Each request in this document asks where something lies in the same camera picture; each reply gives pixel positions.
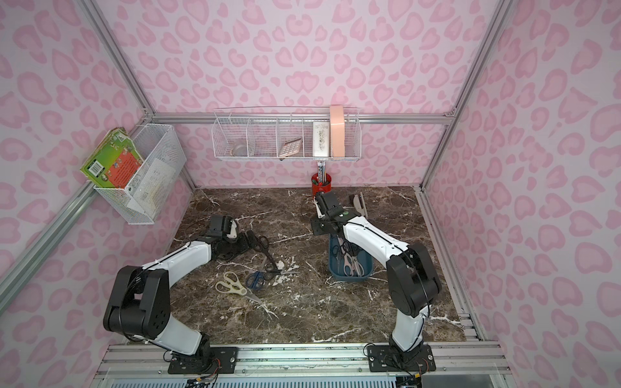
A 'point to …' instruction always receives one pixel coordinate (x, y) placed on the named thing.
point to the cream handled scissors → (233, 285)
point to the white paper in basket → (152, 190)
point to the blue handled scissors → (255, 280)
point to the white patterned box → (321, 139)
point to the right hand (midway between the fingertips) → (316, 222)
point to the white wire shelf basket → (288, 133)
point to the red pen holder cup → (321, 183)
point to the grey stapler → (360, 204)
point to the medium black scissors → (344, 248)
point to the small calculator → (291, 148)
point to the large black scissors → (264, 243)
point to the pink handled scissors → (352, 265)
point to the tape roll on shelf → (239, 150)
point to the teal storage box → (366, 261)
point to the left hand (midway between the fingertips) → (251, 240)
